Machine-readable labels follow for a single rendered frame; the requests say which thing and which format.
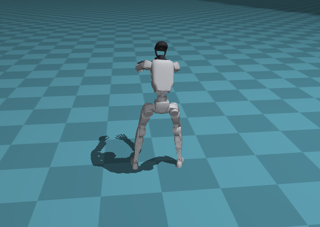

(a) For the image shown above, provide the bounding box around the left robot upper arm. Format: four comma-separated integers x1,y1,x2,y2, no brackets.
135,60,152,72

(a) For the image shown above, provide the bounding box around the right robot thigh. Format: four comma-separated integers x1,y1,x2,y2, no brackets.
169,102,181,136

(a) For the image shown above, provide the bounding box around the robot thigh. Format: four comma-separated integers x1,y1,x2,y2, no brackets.
169,102,181,136
138,102,155,137

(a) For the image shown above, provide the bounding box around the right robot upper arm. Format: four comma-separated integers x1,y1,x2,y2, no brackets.
173,61,181,73

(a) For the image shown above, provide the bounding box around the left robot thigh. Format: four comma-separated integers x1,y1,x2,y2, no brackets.
138,102,155,137

